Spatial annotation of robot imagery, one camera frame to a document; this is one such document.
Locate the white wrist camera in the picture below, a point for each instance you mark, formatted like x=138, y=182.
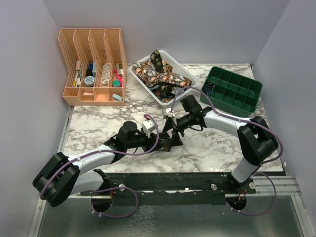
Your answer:
x=168, y=113
x=148, y=127

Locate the pile of patterned ties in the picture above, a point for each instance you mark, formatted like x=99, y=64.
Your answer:
x=159, y=78

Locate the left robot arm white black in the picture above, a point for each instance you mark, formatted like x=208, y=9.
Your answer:
x=58, y=178

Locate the orange floral tie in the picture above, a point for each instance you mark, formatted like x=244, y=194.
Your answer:
x=164, y=145

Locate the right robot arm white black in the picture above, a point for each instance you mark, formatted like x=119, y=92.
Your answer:
x=256, y=141

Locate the white plastic lattice basket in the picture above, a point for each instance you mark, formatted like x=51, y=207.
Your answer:
x=176, y=68

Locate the green compartment tray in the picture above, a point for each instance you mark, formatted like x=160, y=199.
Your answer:
x=234, y=94

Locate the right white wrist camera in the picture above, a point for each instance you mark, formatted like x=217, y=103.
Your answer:
x=168, y=113

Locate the teal eraser block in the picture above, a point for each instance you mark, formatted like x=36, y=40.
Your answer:
x=116, y=83

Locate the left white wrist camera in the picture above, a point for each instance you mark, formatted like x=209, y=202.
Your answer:
x=148, y=127

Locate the peach plastic desk organizer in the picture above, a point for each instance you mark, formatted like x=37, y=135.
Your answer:
x=93, y=52

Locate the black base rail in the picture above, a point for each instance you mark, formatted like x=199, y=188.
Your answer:
x=127, y=189

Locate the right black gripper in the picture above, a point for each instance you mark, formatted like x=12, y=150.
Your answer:
x=171, y=123

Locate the round blue tin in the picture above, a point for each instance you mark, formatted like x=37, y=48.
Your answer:
x=89, y=81

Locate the pink marker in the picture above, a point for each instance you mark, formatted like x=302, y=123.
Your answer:
x=118, y=76

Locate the rolled tie in tray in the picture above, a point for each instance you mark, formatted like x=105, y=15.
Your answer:
x=208, y=88

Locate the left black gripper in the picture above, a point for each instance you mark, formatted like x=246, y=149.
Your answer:
x=150, y=142

